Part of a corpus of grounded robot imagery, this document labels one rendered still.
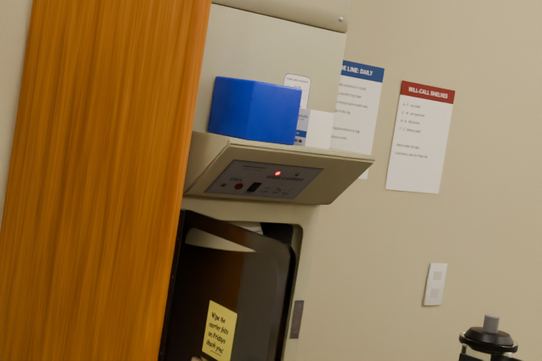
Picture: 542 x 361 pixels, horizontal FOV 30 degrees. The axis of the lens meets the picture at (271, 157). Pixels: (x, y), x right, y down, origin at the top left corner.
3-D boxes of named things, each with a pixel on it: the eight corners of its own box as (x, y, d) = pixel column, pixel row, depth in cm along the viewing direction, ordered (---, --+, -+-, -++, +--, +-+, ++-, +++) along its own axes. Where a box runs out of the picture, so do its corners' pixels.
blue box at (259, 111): (206, 131, 159) (214, 75, 159) (254, 138, 166) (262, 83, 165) (246, 139, 152) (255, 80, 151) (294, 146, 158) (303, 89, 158)
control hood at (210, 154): (173, 192, 158) (182, 128, 157) (322, 202, 179) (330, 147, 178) (218, 205, 149) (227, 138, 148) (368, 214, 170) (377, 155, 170)
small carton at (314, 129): (286, 142, 167) (292, 106, 167) (310, 145, 170) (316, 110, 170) (305, 146, 163) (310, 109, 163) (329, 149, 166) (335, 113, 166)
